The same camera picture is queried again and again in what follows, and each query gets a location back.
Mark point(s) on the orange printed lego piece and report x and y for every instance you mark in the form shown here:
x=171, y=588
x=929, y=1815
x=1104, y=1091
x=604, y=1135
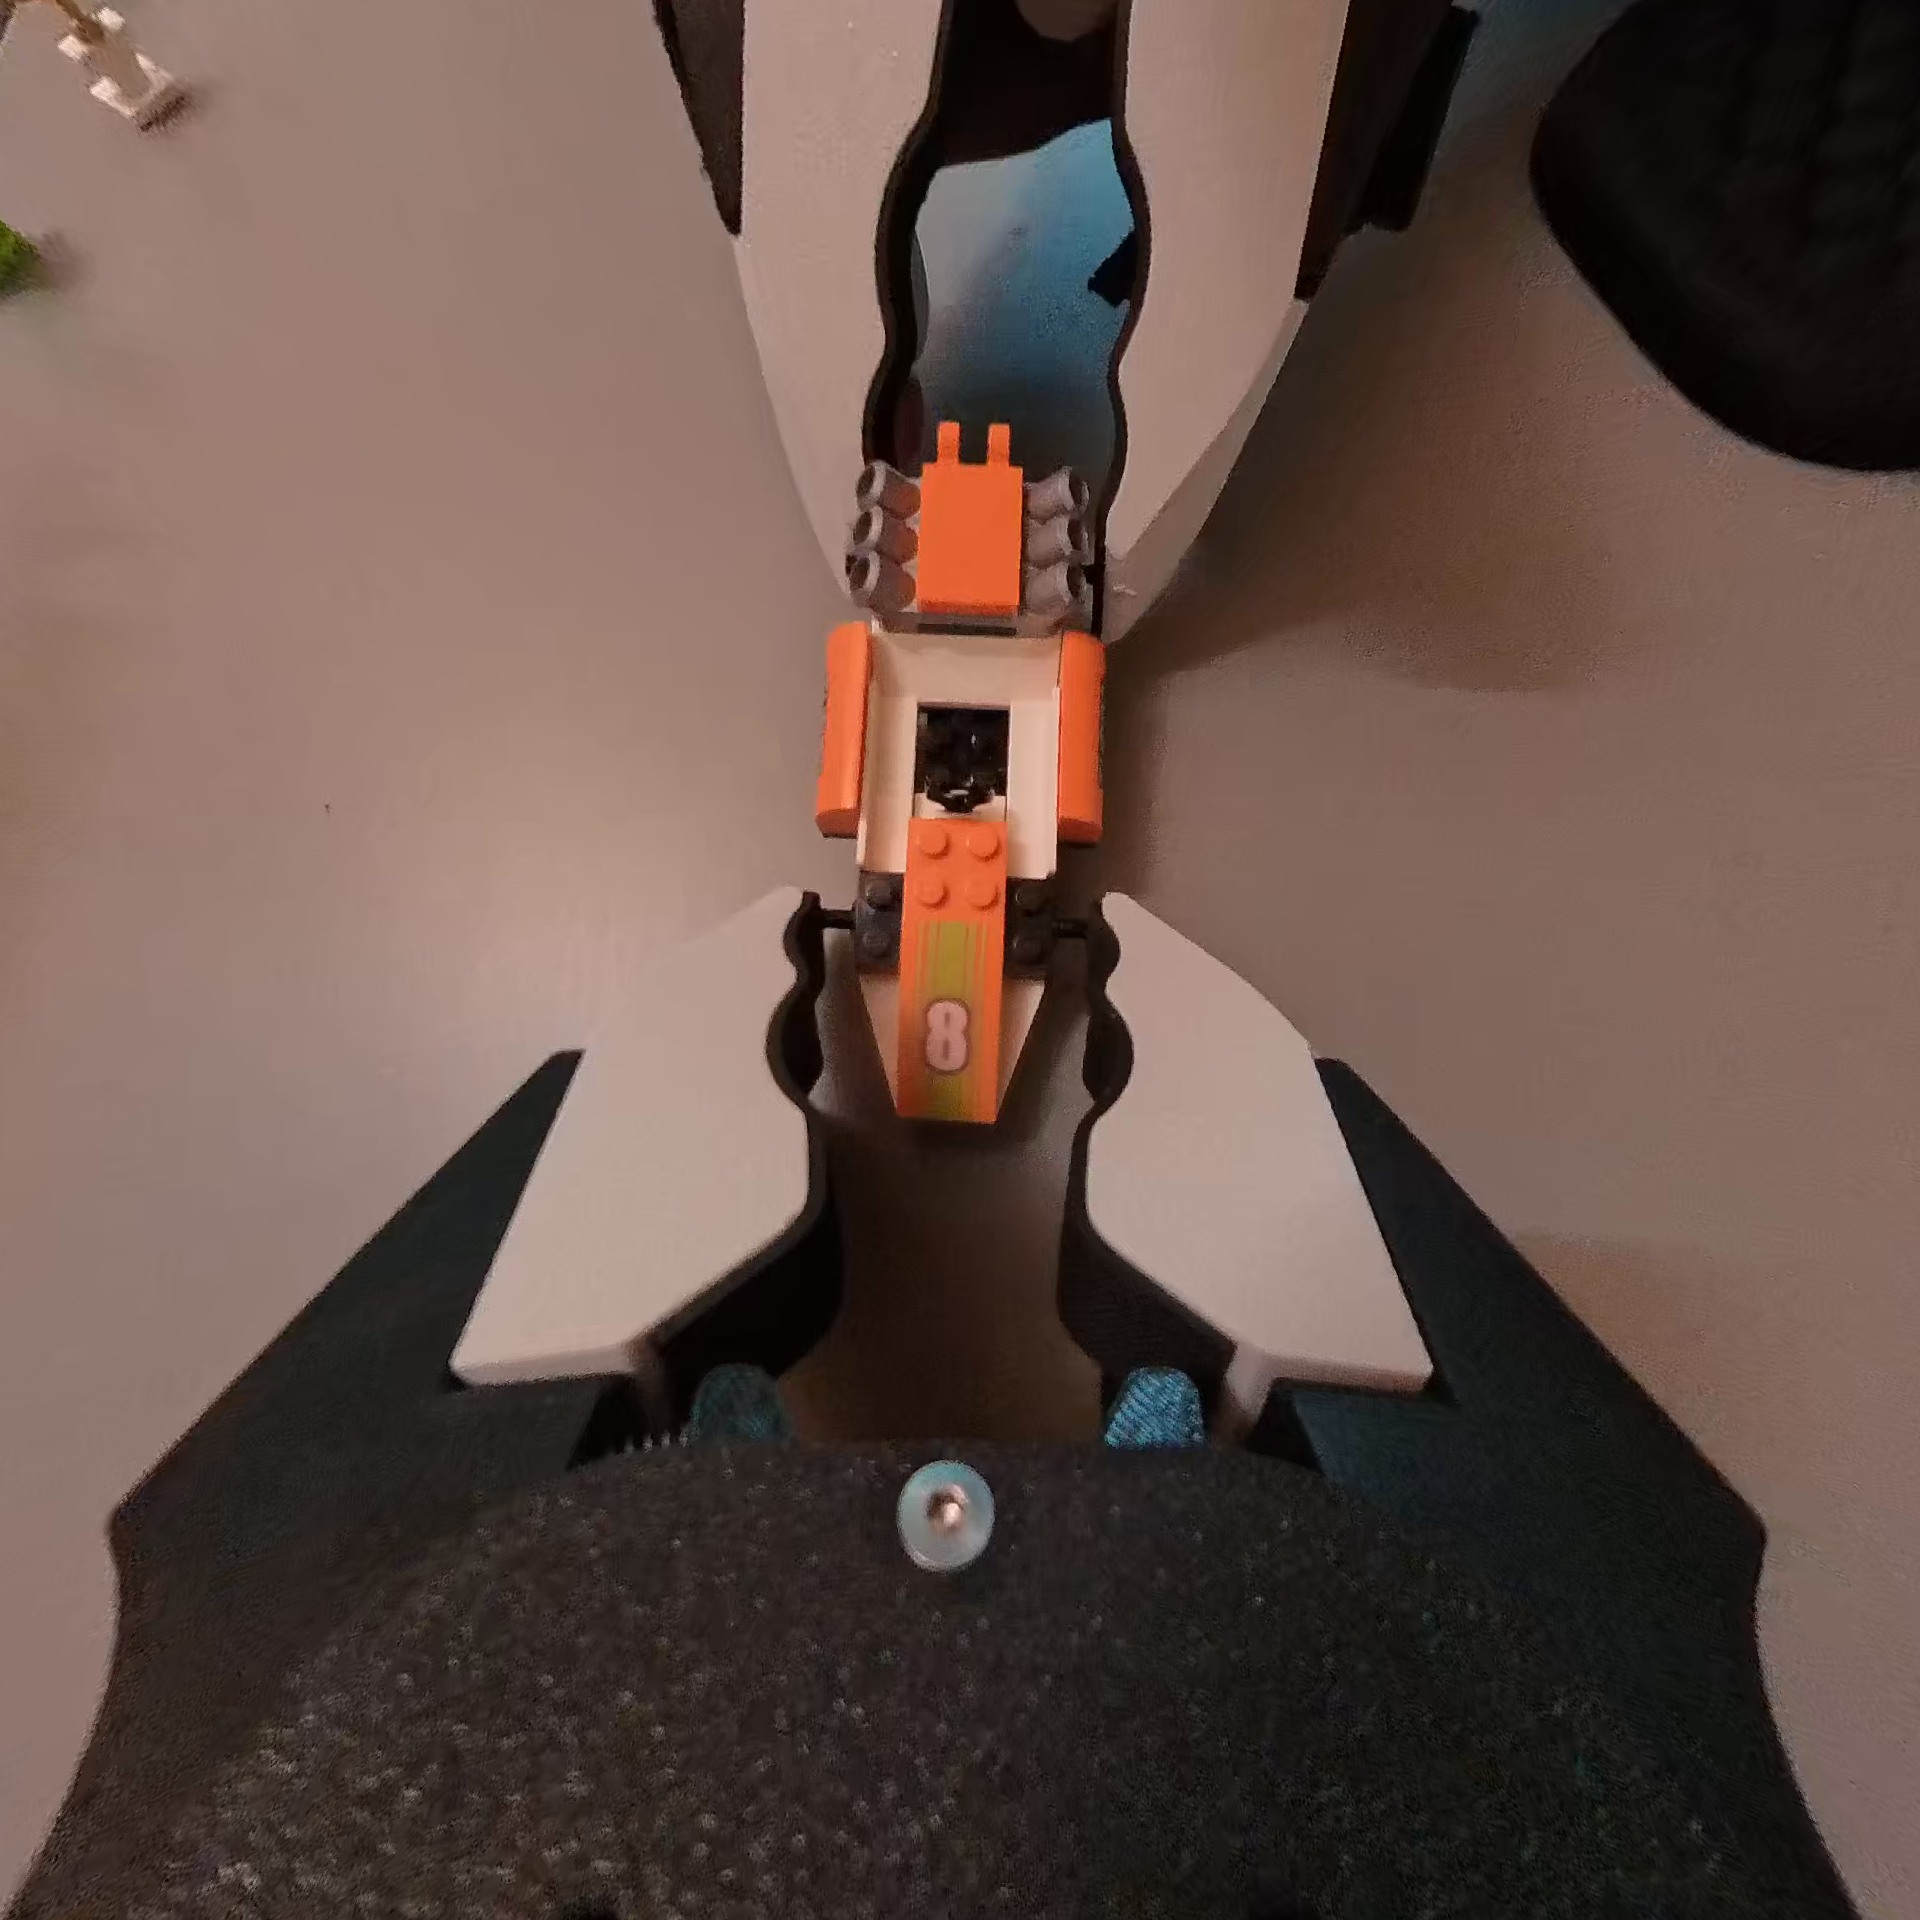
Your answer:
x=949, y=1020

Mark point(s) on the orange lego plate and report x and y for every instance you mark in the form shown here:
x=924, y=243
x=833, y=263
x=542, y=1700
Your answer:
x=973, y=541

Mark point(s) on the black textured pad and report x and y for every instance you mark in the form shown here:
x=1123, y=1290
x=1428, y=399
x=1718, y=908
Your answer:
x=1740, y=212

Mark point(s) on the green minifigure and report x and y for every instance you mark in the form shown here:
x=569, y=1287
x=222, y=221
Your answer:
x=17, y=260

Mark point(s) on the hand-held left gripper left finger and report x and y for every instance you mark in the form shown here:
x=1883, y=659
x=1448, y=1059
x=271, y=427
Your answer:
x=646, y=1188

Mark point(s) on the small gold trophy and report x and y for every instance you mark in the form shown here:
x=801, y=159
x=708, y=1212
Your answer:
x=116, y=61

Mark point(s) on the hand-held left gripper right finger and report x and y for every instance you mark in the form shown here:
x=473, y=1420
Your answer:
x=1246, y=1188

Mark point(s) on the orange white lego car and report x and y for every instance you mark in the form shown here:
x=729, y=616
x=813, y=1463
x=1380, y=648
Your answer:
x=961, y=720

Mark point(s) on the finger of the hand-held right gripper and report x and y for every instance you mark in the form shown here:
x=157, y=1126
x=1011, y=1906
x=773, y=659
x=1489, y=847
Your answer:
x=1230, y=242
x=813, y=270

